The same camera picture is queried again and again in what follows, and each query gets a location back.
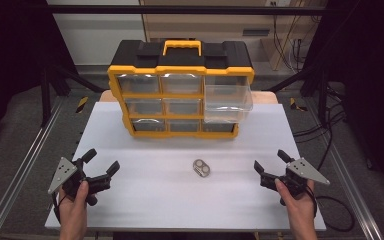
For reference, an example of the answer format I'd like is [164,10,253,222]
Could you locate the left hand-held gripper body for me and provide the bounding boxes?
[47,156,112,207]

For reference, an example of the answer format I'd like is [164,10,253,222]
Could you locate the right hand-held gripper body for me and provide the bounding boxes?
[259,157,331,207]

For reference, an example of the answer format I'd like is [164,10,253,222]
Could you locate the small metal two-disc part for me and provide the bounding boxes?
[192,158,212,179]

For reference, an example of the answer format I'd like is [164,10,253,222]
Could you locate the clear plastic organizer drawer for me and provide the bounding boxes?
[203,75,255,124]

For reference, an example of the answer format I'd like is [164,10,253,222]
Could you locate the yellow black organizer cabinet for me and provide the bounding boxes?
[106,38,256,140]

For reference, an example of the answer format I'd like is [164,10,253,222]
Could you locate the person's right hand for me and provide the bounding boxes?
[274,178,318,222]

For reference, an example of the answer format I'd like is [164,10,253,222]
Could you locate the person's left hand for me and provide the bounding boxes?
[57,180,90,222]

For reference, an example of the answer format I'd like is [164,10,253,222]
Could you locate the yellow black hazard tape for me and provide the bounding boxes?
[289,97,309,113]
[75,96,90,114]

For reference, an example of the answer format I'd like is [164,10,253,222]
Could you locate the black metal stand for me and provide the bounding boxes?
[265,64,332,128]
[39,64,108,128]

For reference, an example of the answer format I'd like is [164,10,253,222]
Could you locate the grid of small clear drawers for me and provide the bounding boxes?
[115,73,237,133]

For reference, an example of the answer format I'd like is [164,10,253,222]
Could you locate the black curtain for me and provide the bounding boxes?
[303,0,384,196]
[0,0,78,153]

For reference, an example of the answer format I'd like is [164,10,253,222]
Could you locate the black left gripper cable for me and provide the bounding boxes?
[51,192,68,224]

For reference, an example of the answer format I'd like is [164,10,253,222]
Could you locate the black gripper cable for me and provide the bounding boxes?
[304,184,356,233]
[51,192,68,224]

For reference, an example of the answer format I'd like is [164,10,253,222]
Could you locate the aluminium frame rail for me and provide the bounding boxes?
[0,95,66,240]
[304,98,384,240]

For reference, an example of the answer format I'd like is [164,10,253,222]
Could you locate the black floor cable bundle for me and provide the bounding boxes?
[292,83,348,172]

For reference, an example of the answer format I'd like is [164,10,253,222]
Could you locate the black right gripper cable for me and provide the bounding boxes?
[304,184,356,233]

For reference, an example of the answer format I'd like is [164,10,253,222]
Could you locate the hanging wall cables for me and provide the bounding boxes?
[270,14,303,73]

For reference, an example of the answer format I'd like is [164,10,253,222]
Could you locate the black horizontal frame bar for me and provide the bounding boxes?
[45,4,343,16]

